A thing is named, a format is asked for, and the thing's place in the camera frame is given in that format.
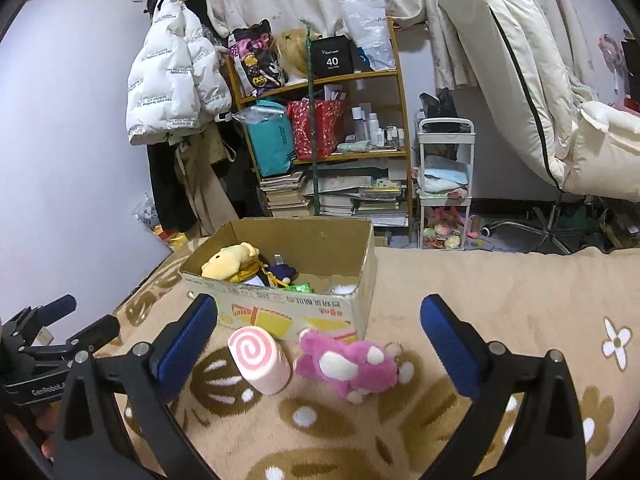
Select black box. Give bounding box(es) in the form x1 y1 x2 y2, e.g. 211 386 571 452
310 35 356 78

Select yellow crumpled bag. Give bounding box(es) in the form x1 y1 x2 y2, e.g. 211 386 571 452
152 225 193 251

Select purple round plush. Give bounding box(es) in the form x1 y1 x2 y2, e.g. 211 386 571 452
260 260 300 288

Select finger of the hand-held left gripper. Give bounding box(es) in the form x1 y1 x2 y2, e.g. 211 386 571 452
30 295 77 328
70 316 121 356

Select brown floral blanket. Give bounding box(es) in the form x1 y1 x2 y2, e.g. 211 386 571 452
100 245 640 480

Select cardboard box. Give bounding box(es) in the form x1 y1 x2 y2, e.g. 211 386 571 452
179 216 378 343

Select tangle of cables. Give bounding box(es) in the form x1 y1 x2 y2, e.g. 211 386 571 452
575 200 640 253

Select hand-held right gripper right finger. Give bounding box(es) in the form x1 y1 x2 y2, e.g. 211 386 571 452
420 294 587 480

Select blonde wig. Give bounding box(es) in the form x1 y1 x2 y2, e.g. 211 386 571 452
272 29 321 83

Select white trolley cart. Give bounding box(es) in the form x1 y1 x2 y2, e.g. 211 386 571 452
416 117 476 251

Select pink desk fan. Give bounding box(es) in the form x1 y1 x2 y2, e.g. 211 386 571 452
597 34 628 96

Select pink swirl roll plush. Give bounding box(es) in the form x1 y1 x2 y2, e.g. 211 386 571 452
227 326 292 395

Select red gift bag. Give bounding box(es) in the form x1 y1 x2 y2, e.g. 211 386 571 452
286 99 346 161

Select pink black cartoon bag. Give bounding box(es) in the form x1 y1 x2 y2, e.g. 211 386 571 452
229 19 286 98

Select teal paper bag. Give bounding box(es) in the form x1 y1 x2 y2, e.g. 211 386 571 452
240 100 296 177

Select clear plastic bag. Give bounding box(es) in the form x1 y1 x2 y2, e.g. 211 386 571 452
341 0 397 72

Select pink plush toy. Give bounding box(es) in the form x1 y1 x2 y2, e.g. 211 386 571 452
292 329 403 405

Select dark hanging clothes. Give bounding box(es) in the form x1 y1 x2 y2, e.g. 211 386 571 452
147 125 261 236

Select folded cloths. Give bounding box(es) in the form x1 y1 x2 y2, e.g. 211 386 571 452
422 155 471 200

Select wooden shelf rack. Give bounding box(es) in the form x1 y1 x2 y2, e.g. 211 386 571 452
225 22 416 243

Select cream padded swivel chair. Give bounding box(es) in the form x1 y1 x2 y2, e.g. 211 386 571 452
437 0 640 256

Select beige hanging garment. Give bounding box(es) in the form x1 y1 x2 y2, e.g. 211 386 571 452
172 125 241 236

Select white puffer jacket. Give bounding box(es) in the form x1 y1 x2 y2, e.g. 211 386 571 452
125 0 233 146

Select pile of books and papers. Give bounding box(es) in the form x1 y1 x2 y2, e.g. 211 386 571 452
312 172 411 228

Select heap of small plush toys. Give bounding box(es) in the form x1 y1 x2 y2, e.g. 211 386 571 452
422 205 473 250

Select group of cosmetic bottles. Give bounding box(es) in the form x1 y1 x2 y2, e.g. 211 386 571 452
350 102 407 148

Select white printed plastic bag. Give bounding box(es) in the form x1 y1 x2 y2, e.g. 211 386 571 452
132 195 161 228

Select green pole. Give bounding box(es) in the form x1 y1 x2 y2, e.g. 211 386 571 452
301 19 323 218

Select yellow plush toy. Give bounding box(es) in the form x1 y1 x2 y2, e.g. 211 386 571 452
201 241 261 281

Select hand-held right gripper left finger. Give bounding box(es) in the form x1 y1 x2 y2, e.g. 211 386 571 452
52 292 219 480

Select black monitor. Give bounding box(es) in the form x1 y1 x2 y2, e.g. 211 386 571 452
620 30 640 106

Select stack of books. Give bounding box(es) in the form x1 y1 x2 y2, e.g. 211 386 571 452
259 171 315 218

